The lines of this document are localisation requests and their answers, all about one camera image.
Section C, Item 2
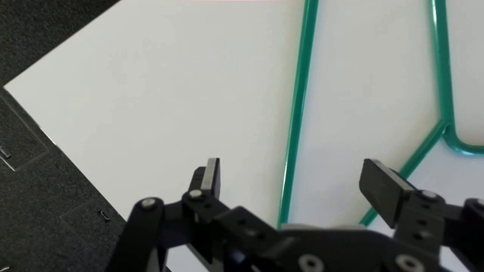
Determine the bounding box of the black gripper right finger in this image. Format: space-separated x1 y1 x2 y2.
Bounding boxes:
359 157 484 254

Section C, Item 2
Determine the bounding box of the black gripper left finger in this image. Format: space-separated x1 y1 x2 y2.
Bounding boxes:
105 157 279 272

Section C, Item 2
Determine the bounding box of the green wire coat hanger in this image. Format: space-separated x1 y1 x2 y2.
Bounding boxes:
277 0 484 230

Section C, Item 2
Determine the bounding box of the white work table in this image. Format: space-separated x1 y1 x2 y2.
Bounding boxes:
2 0 484 272

